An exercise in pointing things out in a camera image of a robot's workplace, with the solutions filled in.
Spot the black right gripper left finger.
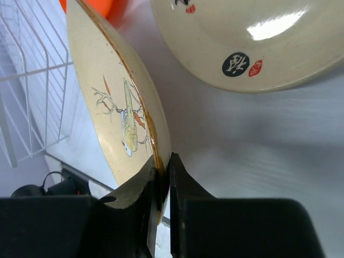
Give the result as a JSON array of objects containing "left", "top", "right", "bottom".
[{"left": 1, "top": 166, "right": 156, "bottom": 257}]

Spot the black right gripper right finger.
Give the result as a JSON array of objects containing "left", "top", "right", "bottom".
[{"left": 169, "top": 153, "right": 325, "bottom": 257}]

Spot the large cream bird plate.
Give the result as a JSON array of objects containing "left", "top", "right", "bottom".
[{"left": 66, "top": 1, "right": 171, "bottom": 218}]

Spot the small cream floral plate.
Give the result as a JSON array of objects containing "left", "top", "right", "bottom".
[{"left": 151, "top": 1, "right": 343, "bottom": 93}]

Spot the orange plate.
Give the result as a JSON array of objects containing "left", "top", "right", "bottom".
[{"left": 59, "top": 0, "right": 111, "bottom": 21}]

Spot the white wire dish rack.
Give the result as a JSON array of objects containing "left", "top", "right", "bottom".
[{"left": 1, "top": 1, "right": 72, "bottom": 167}]

